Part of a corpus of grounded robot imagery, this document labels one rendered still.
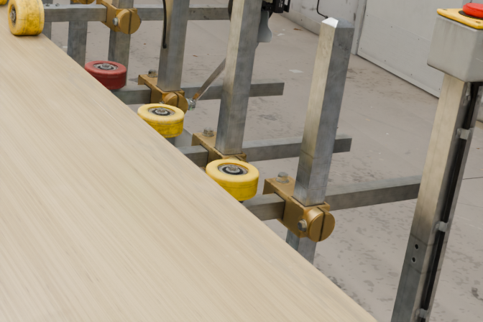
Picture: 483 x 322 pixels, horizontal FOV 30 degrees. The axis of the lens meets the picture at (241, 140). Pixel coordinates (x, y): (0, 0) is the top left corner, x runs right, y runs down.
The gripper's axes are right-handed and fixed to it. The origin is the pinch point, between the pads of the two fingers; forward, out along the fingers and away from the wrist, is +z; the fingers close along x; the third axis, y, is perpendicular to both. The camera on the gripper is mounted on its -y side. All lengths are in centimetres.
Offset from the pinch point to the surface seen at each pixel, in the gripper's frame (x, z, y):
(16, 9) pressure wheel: -31, 3, -41
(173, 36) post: -8.9, 1.0, -12.0
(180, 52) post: -6.9, 4.3, -12.0
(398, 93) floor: 242, 99, -222
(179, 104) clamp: -7.5, 13.9, -9.3
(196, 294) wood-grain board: -41, 9, 61
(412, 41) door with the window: 262, 75, -241
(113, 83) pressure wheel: -19.7, 10.5, -13.7
